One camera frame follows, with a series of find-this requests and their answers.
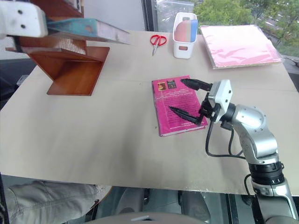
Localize pink paper stack in sleeve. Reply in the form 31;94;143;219
199;24;283;70

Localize clear plastic zip bag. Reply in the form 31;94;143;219
155;0;195;31

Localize wooden bookshelf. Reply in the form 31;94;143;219
5;0;111;96

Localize pink round card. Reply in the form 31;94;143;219
175;20;192;43

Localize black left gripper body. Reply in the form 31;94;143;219
7;35;24;54

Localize white plastic storage bin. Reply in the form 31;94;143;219
172;12;199;59

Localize black window frame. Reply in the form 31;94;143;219
141;0;155;31

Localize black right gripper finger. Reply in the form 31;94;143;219
168;106;204;127
180;78;214;92

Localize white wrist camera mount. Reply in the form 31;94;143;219
207;79;234;123
0;0;49;39

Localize grey trousered person's leg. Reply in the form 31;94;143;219
4;180;113;224

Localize black right forearm cable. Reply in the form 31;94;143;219
244;174;256;196

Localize red scissors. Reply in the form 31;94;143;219
149;34;168;57

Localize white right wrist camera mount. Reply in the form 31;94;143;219
207;79;234;123

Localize blue card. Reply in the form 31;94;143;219
190;19;199;43

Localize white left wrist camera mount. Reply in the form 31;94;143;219
0;0;49;39

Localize pink book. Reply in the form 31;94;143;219
151;75;208;138

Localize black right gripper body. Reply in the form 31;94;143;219
198;92;221;123

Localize teal book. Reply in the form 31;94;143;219
46;18;130;45

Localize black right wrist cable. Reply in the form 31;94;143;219
205;116;249;160

